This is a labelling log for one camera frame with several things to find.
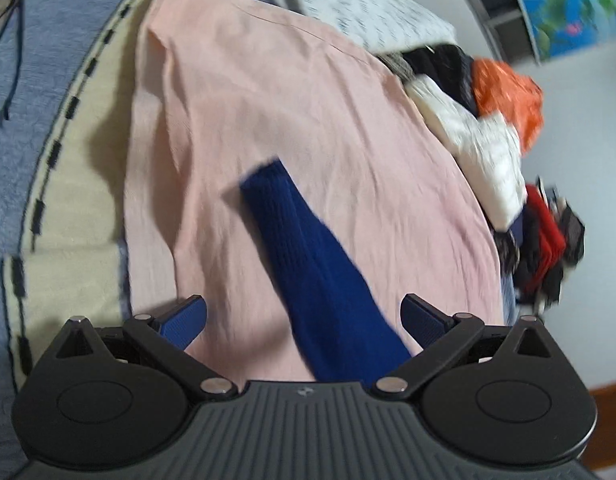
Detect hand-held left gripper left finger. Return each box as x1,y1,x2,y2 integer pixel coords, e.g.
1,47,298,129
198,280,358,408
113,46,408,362
53,295,239,402

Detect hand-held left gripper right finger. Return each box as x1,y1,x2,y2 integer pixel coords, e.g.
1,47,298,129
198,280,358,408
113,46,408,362
370,294,565,402

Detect red and black clothes pile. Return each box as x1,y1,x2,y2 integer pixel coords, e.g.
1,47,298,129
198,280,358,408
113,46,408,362
493,176,587,307

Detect red garment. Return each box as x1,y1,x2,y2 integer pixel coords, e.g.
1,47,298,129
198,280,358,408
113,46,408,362
522,185,567,272

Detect white garment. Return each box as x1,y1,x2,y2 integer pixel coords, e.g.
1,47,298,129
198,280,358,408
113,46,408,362
405,75,528,232

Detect blue quilt with beige border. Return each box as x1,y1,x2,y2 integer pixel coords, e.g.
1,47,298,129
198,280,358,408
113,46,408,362
0,0,299,466

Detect pink bed sheet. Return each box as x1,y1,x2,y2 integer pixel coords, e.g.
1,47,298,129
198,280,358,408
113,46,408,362
123,0,507,386

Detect orange garment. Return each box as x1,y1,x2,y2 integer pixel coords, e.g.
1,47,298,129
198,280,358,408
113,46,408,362
470,58,545,157

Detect black garment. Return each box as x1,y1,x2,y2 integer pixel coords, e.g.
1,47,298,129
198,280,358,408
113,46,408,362
402,44,478,115

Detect window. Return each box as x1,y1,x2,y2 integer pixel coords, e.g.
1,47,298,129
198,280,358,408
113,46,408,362
450,0,544,64

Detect white printed pillow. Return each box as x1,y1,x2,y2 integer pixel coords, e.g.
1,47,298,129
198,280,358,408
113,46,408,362
265,0,459,57

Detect lotus print roller blind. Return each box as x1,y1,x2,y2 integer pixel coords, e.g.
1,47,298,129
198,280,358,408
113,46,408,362
500,0,616,62

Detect black cord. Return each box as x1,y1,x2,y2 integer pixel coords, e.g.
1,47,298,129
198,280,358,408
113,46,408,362
0,0,30,122

